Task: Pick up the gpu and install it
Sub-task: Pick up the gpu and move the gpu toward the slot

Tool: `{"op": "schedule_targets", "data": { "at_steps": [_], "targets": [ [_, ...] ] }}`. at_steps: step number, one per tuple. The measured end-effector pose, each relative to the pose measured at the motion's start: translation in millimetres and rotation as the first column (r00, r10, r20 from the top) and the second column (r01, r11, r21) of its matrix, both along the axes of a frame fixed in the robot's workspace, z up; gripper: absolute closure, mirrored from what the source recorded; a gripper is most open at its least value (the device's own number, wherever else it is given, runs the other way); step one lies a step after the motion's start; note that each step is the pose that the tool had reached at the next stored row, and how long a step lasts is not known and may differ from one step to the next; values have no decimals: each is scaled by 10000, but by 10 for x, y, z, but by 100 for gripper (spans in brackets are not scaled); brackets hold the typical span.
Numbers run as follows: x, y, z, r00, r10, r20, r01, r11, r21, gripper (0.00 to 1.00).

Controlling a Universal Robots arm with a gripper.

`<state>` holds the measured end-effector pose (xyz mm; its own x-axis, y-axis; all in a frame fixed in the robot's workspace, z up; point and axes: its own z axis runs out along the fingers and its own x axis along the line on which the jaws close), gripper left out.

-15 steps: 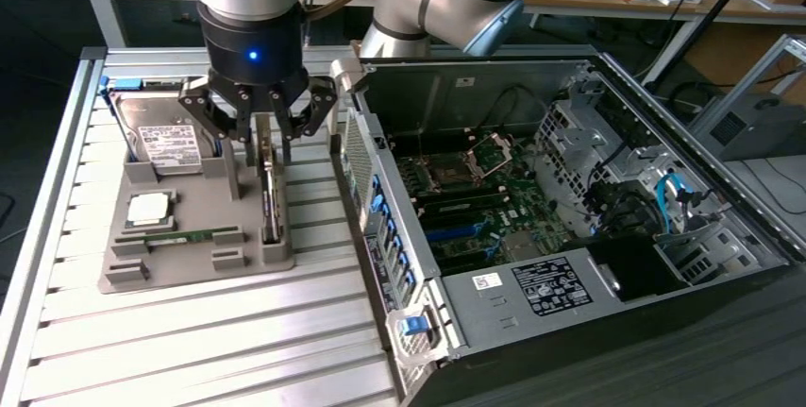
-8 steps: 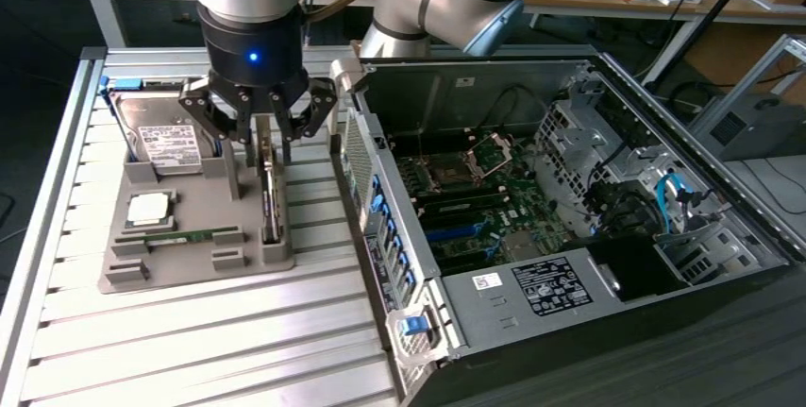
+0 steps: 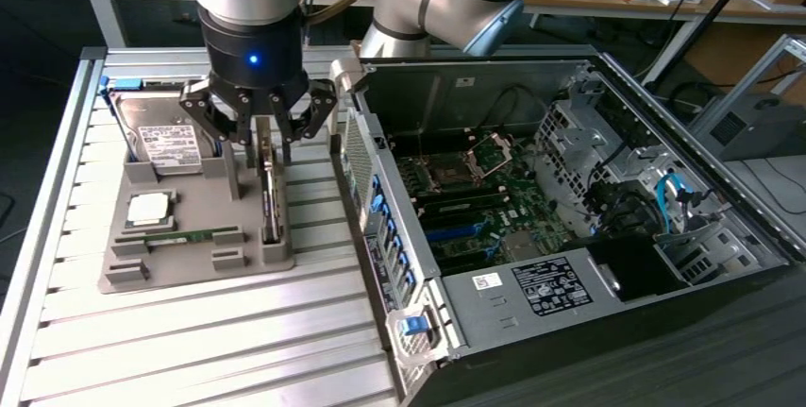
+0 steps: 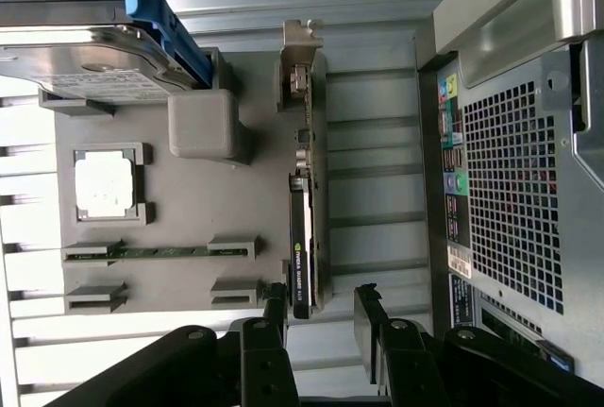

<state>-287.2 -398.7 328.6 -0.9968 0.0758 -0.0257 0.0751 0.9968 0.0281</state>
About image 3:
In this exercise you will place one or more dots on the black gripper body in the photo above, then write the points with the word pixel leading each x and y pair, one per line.
pixel 252 57

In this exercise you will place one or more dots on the graphics card with metal bracket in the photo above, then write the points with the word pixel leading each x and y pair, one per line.
pixel 269 199

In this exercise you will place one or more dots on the hard disk in blue carrier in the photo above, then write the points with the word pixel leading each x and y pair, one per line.
pixel 157 142

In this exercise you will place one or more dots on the grey plastic parts rack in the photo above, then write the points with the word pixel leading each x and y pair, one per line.
pixel 201 208

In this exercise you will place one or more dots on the silver CPU chip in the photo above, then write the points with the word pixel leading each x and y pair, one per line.
pixel 148 208

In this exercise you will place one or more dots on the CPU socket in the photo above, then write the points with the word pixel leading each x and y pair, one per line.
pixel 449 173

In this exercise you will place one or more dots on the green RAM stick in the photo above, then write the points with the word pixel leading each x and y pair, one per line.
pixel 178 237

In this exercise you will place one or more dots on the metal socket cover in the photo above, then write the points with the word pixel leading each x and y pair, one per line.
pixel 493 152

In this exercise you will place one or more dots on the black RAM stick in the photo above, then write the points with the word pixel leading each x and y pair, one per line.
pixel 459 204

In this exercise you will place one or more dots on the green motherboard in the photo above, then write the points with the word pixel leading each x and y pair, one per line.
pixel 521 204

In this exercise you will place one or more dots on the perforated metal drive cage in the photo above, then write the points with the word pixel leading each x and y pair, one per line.
pixel 565 142

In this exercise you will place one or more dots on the grey chipset heatsink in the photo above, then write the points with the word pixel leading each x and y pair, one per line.
pixel 521 246

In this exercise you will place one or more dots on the blue case latch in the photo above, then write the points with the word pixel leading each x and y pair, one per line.
pixel 415 324

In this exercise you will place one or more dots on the grey power supply unit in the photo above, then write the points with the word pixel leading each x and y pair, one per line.
pixel 491 312

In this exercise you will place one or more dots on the black tripod pole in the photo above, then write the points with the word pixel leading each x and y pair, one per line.
pixel 704 20

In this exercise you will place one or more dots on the open black PC case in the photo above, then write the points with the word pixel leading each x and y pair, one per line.
pixel 565 369

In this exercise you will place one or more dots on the grey computer tower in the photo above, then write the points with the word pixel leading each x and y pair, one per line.
pixel 755 128

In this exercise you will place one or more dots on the aluminium profile frame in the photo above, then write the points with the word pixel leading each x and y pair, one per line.
pixel 774 57

